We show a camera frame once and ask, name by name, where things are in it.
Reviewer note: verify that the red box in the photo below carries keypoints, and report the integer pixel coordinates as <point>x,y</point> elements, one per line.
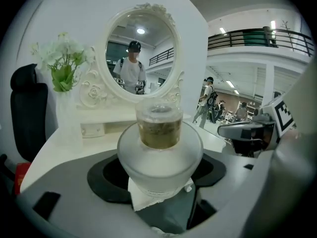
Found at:
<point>21,177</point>

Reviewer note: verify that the black office chair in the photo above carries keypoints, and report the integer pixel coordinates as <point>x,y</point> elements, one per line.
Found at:
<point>29,118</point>

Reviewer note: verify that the white table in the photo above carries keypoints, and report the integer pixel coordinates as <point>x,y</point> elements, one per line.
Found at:
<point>101,145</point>

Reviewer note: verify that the white ornate oval mirror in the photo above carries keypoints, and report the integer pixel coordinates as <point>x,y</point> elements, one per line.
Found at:
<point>99,66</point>

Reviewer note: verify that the white paper piece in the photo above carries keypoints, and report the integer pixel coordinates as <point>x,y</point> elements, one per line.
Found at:
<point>141,202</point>

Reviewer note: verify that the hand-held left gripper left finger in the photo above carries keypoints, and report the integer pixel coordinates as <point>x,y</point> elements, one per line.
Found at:
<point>67,182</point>

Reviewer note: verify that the black balcony railing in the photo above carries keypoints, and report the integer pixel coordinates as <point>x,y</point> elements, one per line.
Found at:
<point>237,40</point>

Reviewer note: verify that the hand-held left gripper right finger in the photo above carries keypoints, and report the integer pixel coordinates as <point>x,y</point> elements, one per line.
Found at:
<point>242,182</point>

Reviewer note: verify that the white artificial flowers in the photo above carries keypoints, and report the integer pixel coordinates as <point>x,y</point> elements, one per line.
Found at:
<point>63,58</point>

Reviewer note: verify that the white drawer stand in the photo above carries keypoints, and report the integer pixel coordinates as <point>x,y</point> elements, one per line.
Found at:
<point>94,130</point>

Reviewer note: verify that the small frosted glass bottle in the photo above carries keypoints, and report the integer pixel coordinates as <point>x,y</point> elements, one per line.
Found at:
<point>159,160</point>

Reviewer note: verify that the clear glass vase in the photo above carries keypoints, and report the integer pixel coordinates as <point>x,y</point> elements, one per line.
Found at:
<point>68,125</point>

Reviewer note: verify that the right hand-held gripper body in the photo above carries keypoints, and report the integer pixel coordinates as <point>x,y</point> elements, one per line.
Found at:
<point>284,113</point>

